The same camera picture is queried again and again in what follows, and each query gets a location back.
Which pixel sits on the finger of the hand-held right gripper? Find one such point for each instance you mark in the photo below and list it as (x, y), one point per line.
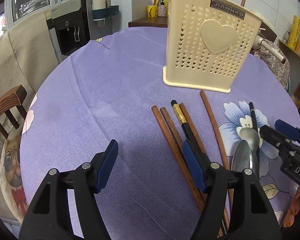
(272, 136)
(287, 130)

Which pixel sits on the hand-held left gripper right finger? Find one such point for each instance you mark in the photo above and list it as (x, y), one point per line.
(193, 166)

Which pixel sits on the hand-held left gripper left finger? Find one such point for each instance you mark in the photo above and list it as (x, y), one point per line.
(107, 166)

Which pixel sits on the metal spoon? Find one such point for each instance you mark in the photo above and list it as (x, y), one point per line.
(242, 157)
(248, 133)

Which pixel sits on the black chopstick with gold band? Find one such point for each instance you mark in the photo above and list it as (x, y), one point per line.
(178, 112)

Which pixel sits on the cream plastic utensil holder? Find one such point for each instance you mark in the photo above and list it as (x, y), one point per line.
(190, 42)

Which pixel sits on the thin black chopstick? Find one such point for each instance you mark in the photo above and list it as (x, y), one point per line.
(253, 115)

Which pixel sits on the grey patterned cloth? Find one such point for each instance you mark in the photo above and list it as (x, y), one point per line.
(272, 65)

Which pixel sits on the purple floral tablecloth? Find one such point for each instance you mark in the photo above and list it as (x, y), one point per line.
(102, 92)

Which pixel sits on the cream pan with lid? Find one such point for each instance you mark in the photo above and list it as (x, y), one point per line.
(270, 48)

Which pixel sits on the owl print cushion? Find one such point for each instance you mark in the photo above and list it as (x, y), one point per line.
(10, 160)

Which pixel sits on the yellow packet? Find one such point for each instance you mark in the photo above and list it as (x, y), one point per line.
(295, 32)

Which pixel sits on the dark wooden chair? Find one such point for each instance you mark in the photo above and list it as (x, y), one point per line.
(5, 101)

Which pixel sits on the beige hanging cloth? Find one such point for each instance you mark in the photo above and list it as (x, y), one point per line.
(20, 55)

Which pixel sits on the grey water dispenser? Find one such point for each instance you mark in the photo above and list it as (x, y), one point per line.
(65, 30)

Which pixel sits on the dark wooden counter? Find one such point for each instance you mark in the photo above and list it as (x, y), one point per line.
(147, 22)

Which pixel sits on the pink patterned pump bottle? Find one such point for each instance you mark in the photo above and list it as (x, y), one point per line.
(162, 10)

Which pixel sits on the yellow cup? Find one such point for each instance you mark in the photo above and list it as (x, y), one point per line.
(152, 11)

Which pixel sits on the blue plastic wall holder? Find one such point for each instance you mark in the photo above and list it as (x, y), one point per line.
(107, 11)

